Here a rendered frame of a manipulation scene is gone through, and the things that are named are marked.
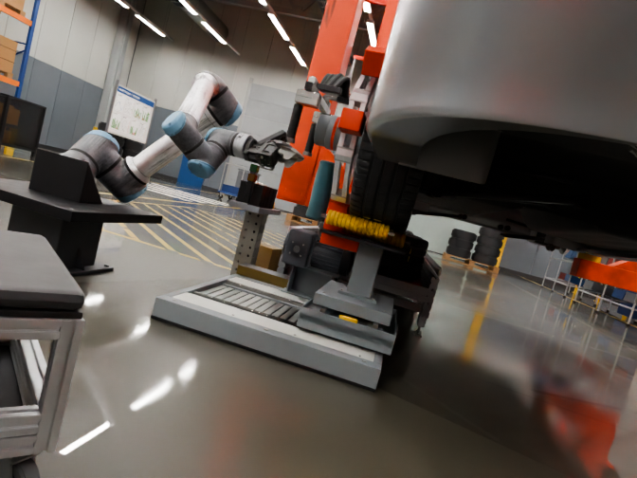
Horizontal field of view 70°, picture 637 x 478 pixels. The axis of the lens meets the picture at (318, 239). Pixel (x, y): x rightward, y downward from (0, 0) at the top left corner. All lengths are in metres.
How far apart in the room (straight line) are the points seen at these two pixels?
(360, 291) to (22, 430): 1.34
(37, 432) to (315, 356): 0.96
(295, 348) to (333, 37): 1.60
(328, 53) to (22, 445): 2.13
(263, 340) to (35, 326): 0.98
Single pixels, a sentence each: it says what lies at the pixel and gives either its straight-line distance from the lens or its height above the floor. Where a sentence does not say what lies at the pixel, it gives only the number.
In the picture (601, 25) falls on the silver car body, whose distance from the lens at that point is 0.94.
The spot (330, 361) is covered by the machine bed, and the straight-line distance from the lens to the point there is 1.56.
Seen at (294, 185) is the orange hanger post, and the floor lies 0.61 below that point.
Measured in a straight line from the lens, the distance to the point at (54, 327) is 0.74.
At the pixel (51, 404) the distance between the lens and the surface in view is 0.79.
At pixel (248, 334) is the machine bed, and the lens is 1.61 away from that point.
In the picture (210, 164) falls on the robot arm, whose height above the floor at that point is 0.58.
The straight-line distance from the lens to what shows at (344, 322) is 1.68.
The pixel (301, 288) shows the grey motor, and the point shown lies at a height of 0.11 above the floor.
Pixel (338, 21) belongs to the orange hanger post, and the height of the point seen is 1.47.
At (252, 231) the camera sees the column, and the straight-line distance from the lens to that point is 2.57.
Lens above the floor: 0.55
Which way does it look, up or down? 4 degrees down
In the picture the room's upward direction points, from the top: 15 degrees clockwise
